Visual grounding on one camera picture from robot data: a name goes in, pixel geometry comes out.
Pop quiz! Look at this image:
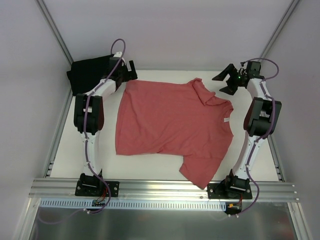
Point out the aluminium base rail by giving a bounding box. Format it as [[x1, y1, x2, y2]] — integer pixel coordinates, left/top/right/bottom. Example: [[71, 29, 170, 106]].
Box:
[[28, 177, 300, 203]]

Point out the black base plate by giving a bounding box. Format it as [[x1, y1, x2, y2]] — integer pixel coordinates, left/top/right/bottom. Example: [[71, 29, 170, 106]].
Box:
[[74, 179, 120, 197], [206, 182, 253, 200]]

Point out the right rear frame post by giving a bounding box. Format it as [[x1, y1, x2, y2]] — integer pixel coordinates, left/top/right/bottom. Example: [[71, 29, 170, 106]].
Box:
[[259, 0, 301, 58]]

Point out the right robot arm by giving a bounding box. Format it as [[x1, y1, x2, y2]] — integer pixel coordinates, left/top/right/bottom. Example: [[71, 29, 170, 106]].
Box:
[[207, 59, 282, 199]]

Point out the white slotted cable duct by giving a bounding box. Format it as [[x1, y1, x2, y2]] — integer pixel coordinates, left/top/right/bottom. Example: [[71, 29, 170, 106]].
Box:
[[39, 198, 226, 212]]

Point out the frame post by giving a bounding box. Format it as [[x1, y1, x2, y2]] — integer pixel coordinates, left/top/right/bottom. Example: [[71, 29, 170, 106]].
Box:
[[259, 0, 301, 58], [35, 0, 74, 66]]

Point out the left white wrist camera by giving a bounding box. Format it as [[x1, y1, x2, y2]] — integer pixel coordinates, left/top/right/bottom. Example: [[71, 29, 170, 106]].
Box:
[[112, 51, 123, 60]]

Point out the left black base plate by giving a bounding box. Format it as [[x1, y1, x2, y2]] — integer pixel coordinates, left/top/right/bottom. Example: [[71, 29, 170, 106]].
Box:
[[74, 179, 120, 197]]

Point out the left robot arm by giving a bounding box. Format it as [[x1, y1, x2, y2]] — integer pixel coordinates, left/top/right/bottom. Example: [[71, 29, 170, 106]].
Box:
[[67, 52, 138, 197]]

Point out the left rear frame post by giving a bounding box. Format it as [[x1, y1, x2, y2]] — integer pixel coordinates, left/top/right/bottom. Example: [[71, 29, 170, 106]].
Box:
[[35, 0, 74, 66]]

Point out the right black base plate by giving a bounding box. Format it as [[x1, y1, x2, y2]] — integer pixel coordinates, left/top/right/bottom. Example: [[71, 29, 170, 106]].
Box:
[[206, 182, 253, 200]]

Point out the folded black t shirt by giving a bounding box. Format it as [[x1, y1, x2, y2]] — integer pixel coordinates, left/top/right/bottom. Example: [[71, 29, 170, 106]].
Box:
[[66, 55, 113, 96]]

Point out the red t shirt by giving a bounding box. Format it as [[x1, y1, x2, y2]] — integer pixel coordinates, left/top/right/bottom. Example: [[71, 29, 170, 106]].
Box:
[[115, 78, 233, 189]]

